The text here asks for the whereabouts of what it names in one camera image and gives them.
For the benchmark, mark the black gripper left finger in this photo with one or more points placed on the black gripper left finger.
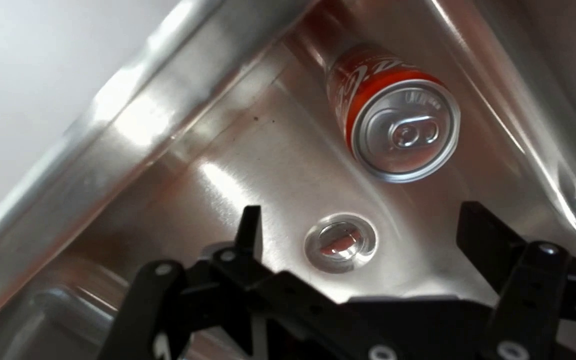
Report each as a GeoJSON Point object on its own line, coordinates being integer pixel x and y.
{"type": "Point", "coordinates": [267, 314]}

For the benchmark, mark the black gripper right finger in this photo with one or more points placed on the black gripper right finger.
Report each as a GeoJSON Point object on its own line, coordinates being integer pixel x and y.
{"type": "Point", "coordinates": [534, 285]}

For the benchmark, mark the red cola can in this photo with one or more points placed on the red cola can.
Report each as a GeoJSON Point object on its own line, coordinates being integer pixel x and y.
{"type": "Point", "coordinates": [399, 123]}

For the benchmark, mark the round sink drain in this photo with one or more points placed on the round sink drain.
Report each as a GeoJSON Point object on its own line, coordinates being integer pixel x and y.
{"type": "Point", "coordinates": [341, 243]}

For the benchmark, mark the stainless steel sink basin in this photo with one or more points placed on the stainless steel sink basin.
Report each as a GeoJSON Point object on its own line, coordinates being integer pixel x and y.
{"type": "Point", "coordinates": [226, 106]}

